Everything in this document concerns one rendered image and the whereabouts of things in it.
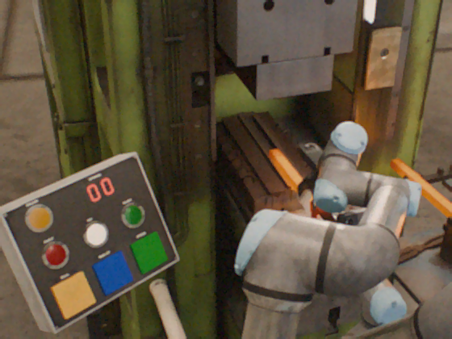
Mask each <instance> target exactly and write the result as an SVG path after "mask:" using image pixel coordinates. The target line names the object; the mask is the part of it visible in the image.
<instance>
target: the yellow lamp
mask: <svg viewBox="0 0 452 339"><path fill-rule="evenodd" d="M29 222H30V224H31V226H32V227H34V228H45V227H46V226H47V225H48V222H50V214H48V212H47V211H46V210H45V209H43V208H36V209H34V210H32V211H31V213H30V215H29Z"/></svg>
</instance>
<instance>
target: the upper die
mask: <svg viewBox="0 0 452 339"><path fill-rule="evenodd" d="M214 44H215V48H216V50H217V51H218V52H219V54H221V55H222V56H223V58H224V59H225V61H226V62H227V63H228V65H229V66H230V67H231V69H232V70H233V71H234V73H235V74H236V75H237V76H238V77H239V79H240V80H241V82H242V84H243V85H244V86H245V87H246V88H247V89H248V91H249V92H250V93H251V95H252V96H253V98H254V99H255V100H256V101H261V100H267V99H272V98H284V97H289V96H295V95H301V94H306V93H312V92H318V91H325V90H331V81H332V72H333V62H334V54H331V55H329V54H328V53H327V52H326V51H325V50H324V55H323V56H312V58H304V59H298V60H291V61H279V62H272V63H267V62H266V60H265V59H264V58H263V56H262V63H261V64H259V65H245V66H239V67H238V66H236V65H235V64H234V62H232V61H231V59H230V58H229V56H228V54H227V53H226V52H225V51H224V50H223V49H222V47H221V46H220V45H219V44H218V42H217V41H216V40H215V38H214Z"/></svg>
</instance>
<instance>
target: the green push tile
mask: <svg viewBox="0 0 452 339"><path fill-rule="evenodd" d="M129 247H130V250H131V251H132V255H133V257H134V258H135V259H136V263H137V265H138V267H139V270H140V273H141V274H145V273H148V272H149V271H150V270H153V268H154V267H156V266H158V265H160V264H162V263H164V262H166V261H167V260H168V258H167V256H166V253H165V250H164V248H163V245H162V243H161V239H160V237H159V235H157V231H153V233H151V234H149V235H147V236H144V237H143V238H141V239H139V240H138V241H135V242H133V243H132V244H131V245H129Z"/></svg>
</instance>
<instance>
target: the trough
mask: <svg viewBox="0 0 452 339"><path fill-rule="evenodd" d="M243 118H244V119H245V120H246V122H247V123H248V125H249V126H250V127H251V128H252V130H253V132H254V134H255V135H256V137H257V138H258V139H259V140H260V141H261V142H262V145H263V146H264V147H265V149H266V151H267V152H269V150H275V149H278V148H277V147H276V146H275V143H274V142H273V141H272V140H271V138H269V137H268V135H267V134H266V131H265V130H264V129H263V127H262V126H261V125H260V123H259V122H258V121H256V118H255V117H254V116H253V115H243Z"/></svg>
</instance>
